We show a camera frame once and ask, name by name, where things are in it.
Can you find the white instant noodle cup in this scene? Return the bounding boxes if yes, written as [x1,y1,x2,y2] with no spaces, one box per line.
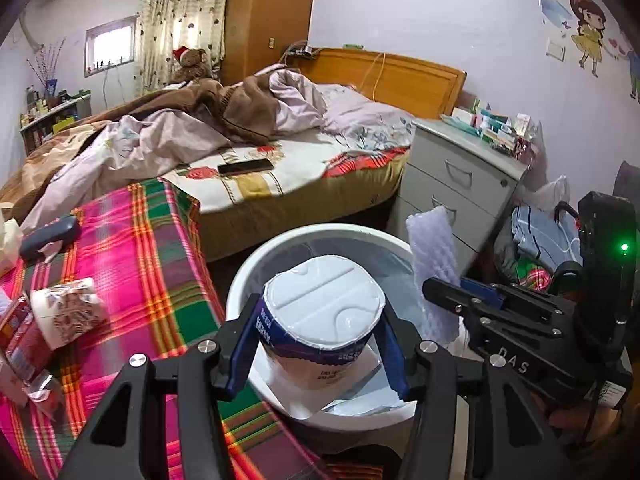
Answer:
[255,255,387,391]

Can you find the wooden wardrobe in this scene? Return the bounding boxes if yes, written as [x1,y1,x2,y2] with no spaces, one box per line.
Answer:
[220,0,319,86]

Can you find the white plastic waste bin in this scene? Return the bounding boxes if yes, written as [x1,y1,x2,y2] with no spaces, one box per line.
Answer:
[225,223,426,431]

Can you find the black smartphone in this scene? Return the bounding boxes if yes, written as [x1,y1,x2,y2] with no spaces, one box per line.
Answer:
[217,158,275,177]

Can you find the pink green plaid cloth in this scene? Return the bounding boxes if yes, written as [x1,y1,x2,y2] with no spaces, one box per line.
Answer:
[0,177,331,480]

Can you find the dark blue glasses case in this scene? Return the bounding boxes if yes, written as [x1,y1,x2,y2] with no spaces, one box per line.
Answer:
[20,215,82,261]

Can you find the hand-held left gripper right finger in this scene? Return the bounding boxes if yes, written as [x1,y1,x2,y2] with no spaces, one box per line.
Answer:
[372,305,576,480]

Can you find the white foam fruit net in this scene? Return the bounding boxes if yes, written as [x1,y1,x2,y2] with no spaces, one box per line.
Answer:
[406,206,463,343]

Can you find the pale floral duvet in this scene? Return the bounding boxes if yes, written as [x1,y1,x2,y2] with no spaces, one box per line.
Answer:
[20,67,416,233]

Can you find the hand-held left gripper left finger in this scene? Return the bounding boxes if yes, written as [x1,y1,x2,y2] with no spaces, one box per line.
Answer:
[57,296,266,480]

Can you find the wooden bed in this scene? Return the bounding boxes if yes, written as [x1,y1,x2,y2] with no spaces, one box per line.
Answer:
[0,49,468,263]

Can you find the white cord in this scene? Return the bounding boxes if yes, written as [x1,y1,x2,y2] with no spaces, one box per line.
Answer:
[101,67,123,107]

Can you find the grey drawer nightstand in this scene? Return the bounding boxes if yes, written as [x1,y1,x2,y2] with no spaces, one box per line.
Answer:
[397,119,531,277]

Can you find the vase with branches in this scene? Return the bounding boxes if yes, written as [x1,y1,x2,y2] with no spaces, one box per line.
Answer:
[27,37,67,98]

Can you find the blue striped clothing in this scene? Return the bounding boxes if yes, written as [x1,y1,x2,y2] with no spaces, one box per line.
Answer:
[512,205,583,267]

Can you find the pile of medicine boxes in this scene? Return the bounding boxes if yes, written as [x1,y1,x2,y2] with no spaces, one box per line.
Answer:
[440,99,543,161]

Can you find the heart patterned curtain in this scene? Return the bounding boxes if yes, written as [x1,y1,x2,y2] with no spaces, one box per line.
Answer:
[135,0,233,96]

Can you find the yellow tissue pack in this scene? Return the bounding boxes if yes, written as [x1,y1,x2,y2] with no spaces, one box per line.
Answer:
[0,207,23,277]

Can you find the patterned paper cup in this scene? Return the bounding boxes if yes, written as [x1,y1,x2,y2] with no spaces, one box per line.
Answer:
[30,276,107,351]

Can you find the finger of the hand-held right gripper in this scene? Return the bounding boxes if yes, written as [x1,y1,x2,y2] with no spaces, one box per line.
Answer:
[459,277,563,313]
[422,276,506,333]

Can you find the brown teddy bear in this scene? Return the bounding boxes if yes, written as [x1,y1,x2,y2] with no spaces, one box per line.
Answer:
[170,46,216,83]

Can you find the cartoon girl wall sticker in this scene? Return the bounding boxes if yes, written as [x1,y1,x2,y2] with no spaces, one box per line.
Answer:
[567,0,609,78]

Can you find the small shelf unit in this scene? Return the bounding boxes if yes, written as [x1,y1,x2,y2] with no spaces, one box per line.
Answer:
[20,92,93,156]

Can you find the row of bottles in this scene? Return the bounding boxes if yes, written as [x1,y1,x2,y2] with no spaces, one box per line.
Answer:
[20,87,91,128]

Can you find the white plastic bag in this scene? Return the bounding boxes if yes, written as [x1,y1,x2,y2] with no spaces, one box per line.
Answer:
[530,176,571,216]

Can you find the small window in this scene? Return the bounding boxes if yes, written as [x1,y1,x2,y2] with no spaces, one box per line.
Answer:
[84,16,138,78]

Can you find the brown blanket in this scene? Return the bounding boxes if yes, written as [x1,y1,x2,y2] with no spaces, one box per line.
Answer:
[0,76,282,223]

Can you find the orange cable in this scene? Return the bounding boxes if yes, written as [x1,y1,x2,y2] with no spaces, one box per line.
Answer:
[362,51,388,102]

